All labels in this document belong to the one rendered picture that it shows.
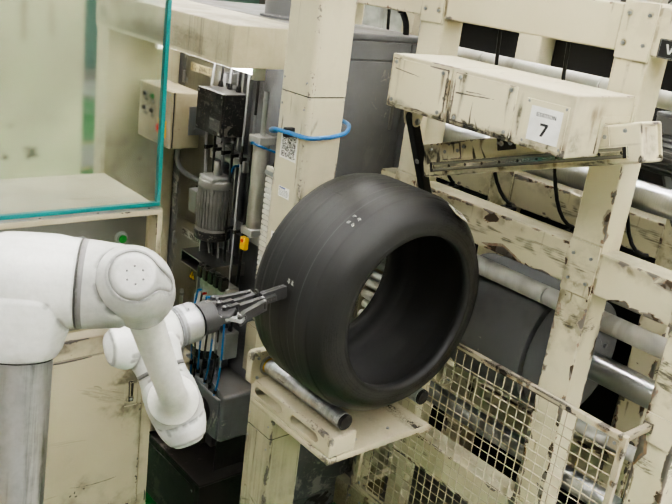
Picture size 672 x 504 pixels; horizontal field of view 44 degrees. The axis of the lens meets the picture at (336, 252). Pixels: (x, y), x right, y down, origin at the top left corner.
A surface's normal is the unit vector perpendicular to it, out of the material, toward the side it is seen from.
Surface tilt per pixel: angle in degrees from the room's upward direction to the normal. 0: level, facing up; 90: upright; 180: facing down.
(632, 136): 90
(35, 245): 20
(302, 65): 90
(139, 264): 58
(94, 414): 90
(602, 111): 90
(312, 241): 54
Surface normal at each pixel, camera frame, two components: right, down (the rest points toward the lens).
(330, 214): -0.39, -0.66
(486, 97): -0.77, 0.11
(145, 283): 0.29, -0.26
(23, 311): 0.18, 0.24
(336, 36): 0.63, 0.33
